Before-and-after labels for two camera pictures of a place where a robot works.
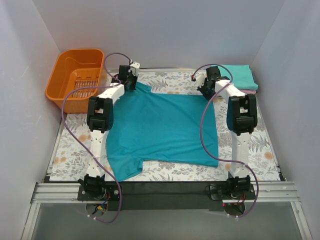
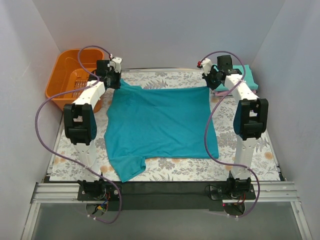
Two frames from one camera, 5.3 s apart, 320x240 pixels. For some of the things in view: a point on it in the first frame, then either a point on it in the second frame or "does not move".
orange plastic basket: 75,68 does not move
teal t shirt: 150,126 does not move
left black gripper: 130,83 to 114,82
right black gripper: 204,90 to 213,80
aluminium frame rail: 265,192 does not move
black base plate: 169,195 does not move
